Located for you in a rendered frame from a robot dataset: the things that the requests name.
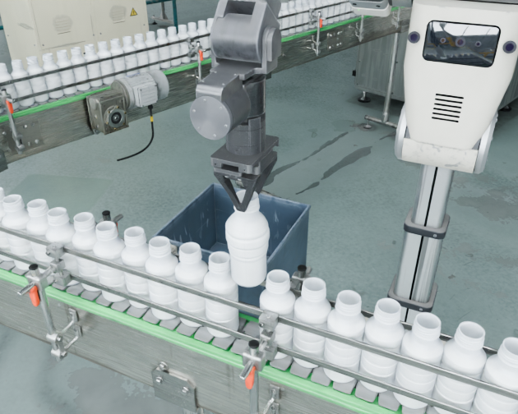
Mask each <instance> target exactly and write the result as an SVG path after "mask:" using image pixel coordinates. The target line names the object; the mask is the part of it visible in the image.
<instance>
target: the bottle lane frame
mask: <svg viewBox="0 0 518 414"><path fill-rule="evenodd" d="M26 274H27V273H26ZM26 274H24V275H19V274H14V273H13V272H12V269H11V270H9V271H7V270H5V269H1V268H0V324H1V325H4V326H6V327H8V328H10V329H14V330H15V331H17V332H20V333H22V334H25V335H27V336H30V337H32V338H35V339H38V340H39V341H41V342H44V343H47V344H49V345H51V346H52V344H51V342H50V341H48V340H47V339H46V336H47V333H48V330H47V328H46V325H45V322H44V317H43V314H42V311H41V308H40V305H38V306H34V305H33V303H32V300H31V299H30V294H29V293H26V294H25V295H24V296H23V297H18V296H17V294H16V293H17V292H19V291H20V290H21V289H22V288H23V287H24V286H26V285H27V284H28V281H27V278H26V277H25V275H26ZM52 285H53V283H52V284H50V285H49V286H48V287H47V288H45V292H46V296H47V298H48V302H49V307H50V310H51V313H52V317H53V322H54V324H55V328H56V330H57V331H60V332H61V331H62V330H63V329H64V328H65V327H66V326H67V325H68V324H69V323H70V322H71V321H72V320H71V316H70V314H69V310H68V309H69V308H71V309H73V310H75V311H76V313H77V317H78V320H79V321H78V322H75V323H74V324H76V325H78V326H80V327H81V333H82V337H79V338H78V339H77V340H76V341H75V342H74V343H73V344H72V345H71V346H70V347H69V348H68V352H69V353H71V354H73V355H75V356H78V357H80V358H83V359H85V360H87V361H90V362H93V363H95V364H97V365H99V366H102V367H104V368H107V369H109V370H112V371H114V372H117V373H119V374H120V375H124V376H126V377H128V378H130V379H133V380H136V381H138V382H140V383H143V384H146V385H148V386H150V387H152V388H154V385H153V380H152V375H151V371H152V370H154V369H156V368H157V367H159V368H160V369H161V370H167V371H169V372H172V373H174V374H176V375H180V376H182V377H184V378H186V379H188V380H189V381H190V382H191V383H192V385H193V386H194V387H195V391H196V400H197V406H198V407H201V408H203V409H206V410H207V411H209V412H213V413H215V414H250V409H249V389H248V388H247V387H246V383H245V382H240V381H239V380H238V377H239V375H240V373H241V372H242V370H243V368H244V366H243V357H242V356H241V355H239V354H236V353H234V352H231V348H232V346H233V344H232V345H231V346H230V347H229V348H228V349H227V350H225V349H223V348H220V347H216V346H214V345H213V344H212V343H213V340H214V338H213V339H212V340H210V341H209V342H208V343H205V342H202V341H200V340H197V339H195V338H194V336H195V334H196V332H195V333H194V334H193V335H192V336H190V337H188V336H187V335H184V334H181V333H178V332H177V328H178V326H177V327H176V328H175V329H174V330H170V329H166V328H164V327H161V326H160V322H161V320H160V321H159V322H158V323H157V324H152V323H151V322H148V321H145V320H143V317H144V315H143V316H142V317H140V318H137V317H134V316H132V315H128V314H127V311H128V309H129V308H130V307H129V308H128V309H127V310H125V311H124V312H121V311H118V310H114V309H112V308H111V305H112V304H113V303H112V304H111V305H109V306H103V305H100V304H98V303H96V300H97V298H98V297H97V298H96V299H94V300H93V301H89V300H86V299H85V298H82V297H81V294H82V293H81V294H80V295H78V296H76V295H73V294H71V293H68V292H67V288H66V289H65V290H63V291H62V290H59V289H57V288H55V287H53V286H52ZM68 288H69V287H68ZM270 362H271V361H269V360H268V362H267V363H266V365H265V366H264V368H263V370H262V371H261V372H259V412H263V410H264V408H265V406H266V404H267V403H268V401H269V400H270V399H271V397H270V384H273V385H276V386H278V387H280V398H279V399H275V401H274V402H275V403H278V404H279V414H403V413H402V405H401V404H400V406H399V408H398V410H397V411H396V412H395V411H392V410H391V409H388V408H385V407H382V406H379V405H378V398H379V397H378V396H377V397H376V398H375V400H374V402H368V401H365V400H363V399H361V398H356V397H355V391H356V388H354V389H353V391H352V392H351V394H347V393H343V392H341V391H338V390H336V389H333V383H334V381H333V380H332V381H331V382H330V384H329V385H328V386H325V385H322V384H318V383H316V382H313V381H311V378H312V372H311V373H310V375H309V376H308V377H307V378H306V379H304V378H302V377H299V376H297V375H293V374H291V373H290V369H291V365H290V366H289V368H288V369H287V370H286V371H283V370H280V369H277V368H275V367H272V366H270Z"/></svg>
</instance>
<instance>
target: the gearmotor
mask: <svg viewBox="0 0 518 414"><path fill-rule="evenodd" d="M168 94H169V82H168V79H167V77H166V76H165V74H164V73H163V72H162V71H160V70H158V69H154V70H150V71H144V72H142V73H136V74H133V75H130V76H124V77H123V78H120V79H116V80H114V81H113V82H112V84H111V86H110V89H107V90H102V91H100V92H96V93H93V94H90V95H88V96H86V102H87V107H88V111H89V116H90V124H91V128H92V130H93V132H94V134H96V135H98V134H99V133H100V132H103V133H104V135H108V134H110V133H113V132H115V131H120V130H122V129H124V128H127V127H129V125H128V118H127V110H130V109H133V108H137V107H141V108H143V107H145V106H148V109H149V110H150V121H151V130H152V136H151V139H150V143H149V144H148V145H147V146H146V147H145V148H144V149H142V150H141V151H139V152H137V153H135V154H132V155H129V156H127V157H124V158H121V159H117V161H120V160H124V159H128V158H131V157H133V156H135V155H138V154H140V153H141V152H143V151H144V150H146V149H147V148H148V147H149V146H150V144H151V142H152V140H153V138H154V125H153V121H154V120H153V116H152V108H153V105H152V104H155V103H158V100H161V99H165V98H166V97H167V96H168Z"/></svg>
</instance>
